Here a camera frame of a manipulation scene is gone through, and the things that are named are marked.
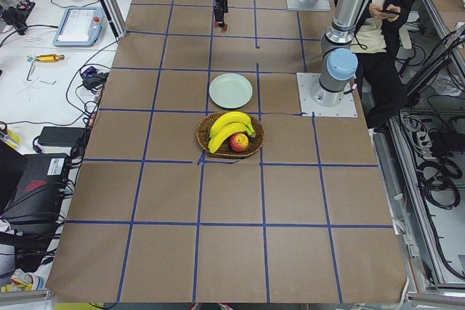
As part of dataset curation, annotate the teach pendant tablet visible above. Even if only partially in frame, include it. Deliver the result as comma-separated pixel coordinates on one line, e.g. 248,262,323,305
52,7,105,47

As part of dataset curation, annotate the black power adapter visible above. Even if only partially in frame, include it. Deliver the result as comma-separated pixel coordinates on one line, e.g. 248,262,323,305
38,126,85,147

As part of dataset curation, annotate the yellow banana bunch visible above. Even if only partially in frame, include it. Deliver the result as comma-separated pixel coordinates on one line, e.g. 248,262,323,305
208,111,255,153

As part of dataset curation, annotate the red yellow apple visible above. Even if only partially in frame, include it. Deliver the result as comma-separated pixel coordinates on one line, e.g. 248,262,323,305
229,133,249,152

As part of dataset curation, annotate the woven wicker basket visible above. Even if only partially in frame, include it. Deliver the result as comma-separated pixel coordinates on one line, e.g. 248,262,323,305
196,112,265,158

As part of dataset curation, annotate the person in black jacket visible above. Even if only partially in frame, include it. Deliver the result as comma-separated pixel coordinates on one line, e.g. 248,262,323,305
351,0,415,131

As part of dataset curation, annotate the black computer case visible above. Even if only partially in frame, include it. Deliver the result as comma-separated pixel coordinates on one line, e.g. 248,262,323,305
1,142,72,234

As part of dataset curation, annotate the black smartphone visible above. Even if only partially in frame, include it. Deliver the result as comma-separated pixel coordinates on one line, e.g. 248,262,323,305
380,9,400,15

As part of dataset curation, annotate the light green plate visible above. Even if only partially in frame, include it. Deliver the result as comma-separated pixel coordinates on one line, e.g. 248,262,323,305
209,73,253,109

